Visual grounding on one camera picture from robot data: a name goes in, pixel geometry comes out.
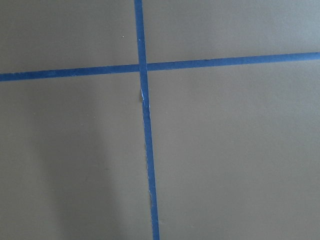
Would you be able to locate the brown paper table cover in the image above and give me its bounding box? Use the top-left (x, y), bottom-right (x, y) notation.
top-left (0, 0), bottom-right (320, 240)

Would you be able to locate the blue tape strip lengthwise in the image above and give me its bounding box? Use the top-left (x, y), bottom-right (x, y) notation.
top-left (134, 0), bottom-right (160, 240)

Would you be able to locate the blue tape strip crosswise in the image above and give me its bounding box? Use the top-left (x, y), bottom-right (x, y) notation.
top-left (0, 52), bottom-right (320, 82)

